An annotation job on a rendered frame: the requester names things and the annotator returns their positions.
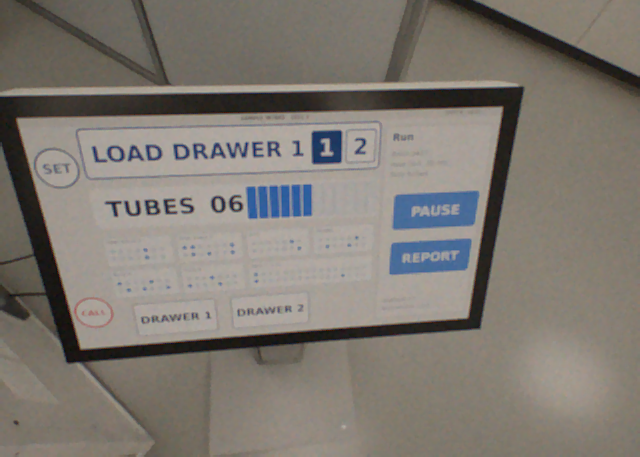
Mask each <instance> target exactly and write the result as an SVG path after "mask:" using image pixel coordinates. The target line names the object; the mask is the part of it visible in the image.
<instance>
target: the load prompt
mask: <svg viewBox="0 0 640 457"><path fill-rule="evenodd" d="M382 122H383V120H382V121H345V122H308V123H271V124H234V125H197V126H160V127H86V128H74V130H75V135H76V139H77V144H78V148H79V152H80V157H81V161H82V166H83V170H84V175H85V179H86V180H104V179H130V178H156V177H181V176H230V175H256V174H281V173H306V172H330V171H356V170H380V157H381V140H382Z"/></svg>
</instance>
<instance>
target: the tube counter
mask: <svg viewBox="0 0 640 457"><path fill-rule="evenodd" d="M206 188H207V197H208V206H209V215H210V224H216V223H235V222H254V221H273V220H292V219H312V218H330V217H350V216H369V215H377V210H378V192H379V179H355V180H331V181H308V182H284V183H261V184H214V185H206Z"/></svg>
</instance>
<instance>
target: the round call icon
mask: <svg viewBox="0 0 640 457"><path fill-rule="evenodd" d="M69 302H70V306H71V309H72V313H73V317H74V320H75V324H76V327H77V331H81V330H94V329H107V328H115V327H117V324H116V319H115V315H114V310H113V306H112V302H111V297H110V296H95V297H81V298H69Z"/></svg>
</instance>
